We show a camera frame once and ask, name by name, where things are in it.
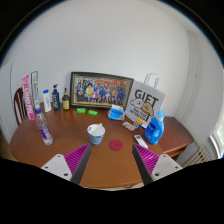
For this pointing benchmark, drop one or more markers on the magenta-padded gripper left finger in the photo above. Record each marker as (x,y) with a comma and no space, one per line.
(76,158)

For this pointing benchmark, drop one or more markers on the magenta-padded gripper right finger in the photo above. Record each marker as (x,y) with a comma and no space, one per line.
(147,158)

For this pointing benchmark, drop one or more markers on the clear water bottle purple cap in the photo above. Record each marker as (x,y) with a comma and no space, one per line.
(44,130)

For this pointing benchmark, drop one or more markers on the white remote control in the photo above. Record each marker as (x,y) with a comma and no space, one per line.
(141,141)

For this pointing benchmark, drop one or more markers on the blue and white paper cup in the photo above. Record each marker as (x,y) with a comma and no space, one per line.
(96,137)

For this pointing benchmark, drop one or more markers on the blue detergent bottle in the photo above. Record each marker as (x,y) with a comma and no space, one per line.
(154,130)

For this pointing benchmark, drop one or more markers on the flat round red coaster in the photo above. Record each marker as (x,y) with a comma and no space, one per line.
(116,145)

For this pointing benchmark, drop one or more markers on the small orange striped box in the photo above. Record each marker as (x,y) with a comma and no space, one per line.
(138,122)

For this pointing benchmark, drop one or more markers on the small beige snack packet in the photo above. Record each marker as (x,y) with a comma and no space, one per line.
(128,126)

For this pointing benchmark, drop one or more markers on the white radiator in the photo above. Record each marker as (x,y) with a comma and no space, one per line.
(198,156)

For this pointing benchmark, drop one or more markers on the amber pump bottle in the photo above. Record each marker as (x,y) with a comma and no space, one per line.
(66,101)

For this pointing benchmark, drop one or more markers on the white paper gift bag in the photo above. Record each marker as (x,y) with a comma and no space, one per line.
(146,98)

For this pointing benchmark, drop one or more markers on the dark blue pump bottle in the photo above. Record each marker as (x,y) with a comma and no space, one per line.
(56,100)

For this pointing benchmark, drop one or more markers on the white lotion bottle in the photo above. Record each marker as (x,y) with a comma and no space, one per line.
(47,101)

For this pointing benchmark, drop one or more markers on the framed group photo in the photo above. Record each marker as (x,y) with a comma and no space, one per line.
(100,90)

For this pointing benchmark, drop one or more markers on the window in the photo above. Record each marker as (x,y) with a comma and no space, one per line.
(218,136)

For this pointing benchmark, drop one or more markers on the tall pink box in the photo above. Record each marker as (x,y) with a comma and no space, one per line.
(28,100)

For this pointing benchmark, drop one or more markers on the tall green and white box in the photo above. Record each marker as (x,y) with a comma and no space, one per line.
(35,90)

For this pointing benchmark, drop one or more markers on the wooden chair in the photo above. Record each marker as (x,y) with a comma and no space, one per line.
(18,103)

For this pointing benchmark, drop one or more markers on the white tall cabinet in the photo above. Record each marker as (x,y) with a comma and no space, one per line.
(6,100)

